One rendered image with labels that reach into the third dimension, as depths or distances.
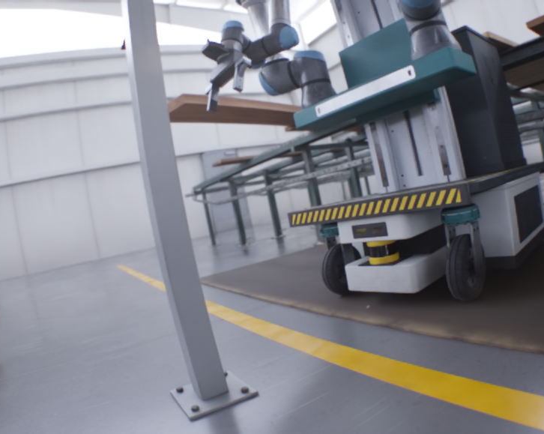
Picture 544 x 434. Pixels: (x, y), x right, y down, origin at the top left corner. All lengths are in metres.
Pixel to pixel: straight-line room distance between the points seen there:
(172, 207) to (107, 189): 8.46
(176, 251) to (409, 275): 0.61
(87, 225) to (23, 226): 1.56
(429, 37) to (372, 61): 0.34
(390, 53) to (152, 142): 0.87
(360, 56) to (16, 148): 8.72
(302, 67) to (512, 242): 0.92
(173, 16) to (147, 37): 10.30
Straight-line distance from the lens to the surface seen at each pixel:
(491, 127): 1.34
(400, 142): 1.37
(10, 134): 9.61
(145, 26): 0.82
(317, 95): 1.34
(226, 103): 1.81
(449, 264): 0.98
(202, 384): 0.77
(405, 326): 0.95
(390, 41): 1.32
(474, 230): 1.00
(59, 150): 9.33
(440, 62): 1.03
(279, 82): 1.43
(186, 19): 11.18
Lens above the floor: 0.36
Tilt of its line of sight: 1 degrees down
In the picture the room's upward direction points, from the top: 11 degrees counter-clockwise
